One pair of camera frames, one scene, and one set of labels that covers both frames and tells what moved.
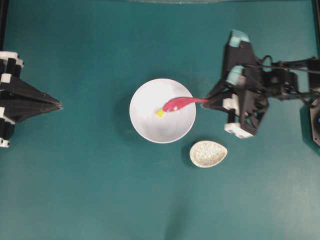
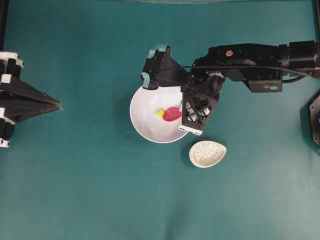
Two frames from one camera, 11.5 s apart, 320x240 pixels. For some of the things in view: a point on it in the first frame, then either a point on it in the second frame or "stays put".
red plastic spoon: x=177 y=103 to x=172 y=114
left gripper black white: x=32 y=101 stays put
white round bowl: x=151 y=97 stays put
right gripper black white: x=250 y=94 to x=198 y=94
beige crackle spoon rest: x=205 y=154 stays put
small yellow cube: x=160 y=113 stays put
